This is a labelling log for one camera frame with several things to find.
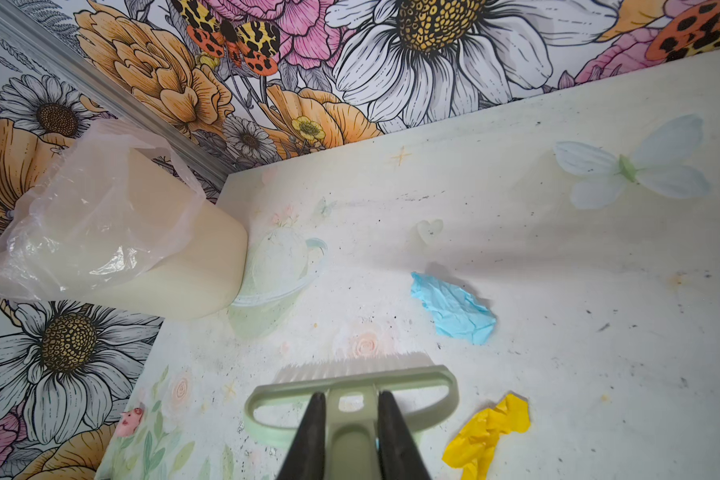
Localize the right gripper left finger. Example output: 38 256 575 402
276 392 327 480

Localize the green hand brush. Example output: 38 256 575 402
243 352 459 479

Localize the white trash bin plastic liner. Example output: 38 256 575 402
0 118 250 322

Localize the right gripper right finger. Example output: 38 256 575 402
377 391 431 480

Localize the yellow paper scrap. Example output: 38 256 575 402
442 393 531 480

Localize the small light blue paper scrap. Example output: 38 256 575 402
410 272 497 346

